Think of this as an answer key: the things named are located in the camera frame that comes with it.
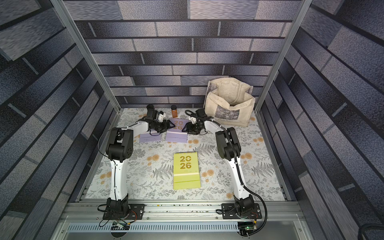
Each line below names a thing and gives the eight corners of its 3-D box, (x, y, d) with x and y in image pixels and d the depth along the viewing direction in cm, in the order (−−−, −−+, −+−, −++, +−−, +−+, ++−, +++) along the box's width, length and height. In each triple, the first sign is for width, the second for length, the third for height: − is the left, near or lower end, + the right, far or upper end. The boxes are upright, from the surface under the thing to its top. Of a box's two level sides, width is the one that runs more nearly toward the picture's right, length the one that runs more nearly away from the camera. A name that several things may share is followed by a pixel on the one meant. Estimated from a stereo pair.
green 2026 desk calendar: (174, 190, 82) (173, 188, 79) (174, 156, 96) (173, 153, 92) (200, 187, 83) (201, 185, 80) (197, 154, 97) (197, 151, 93)
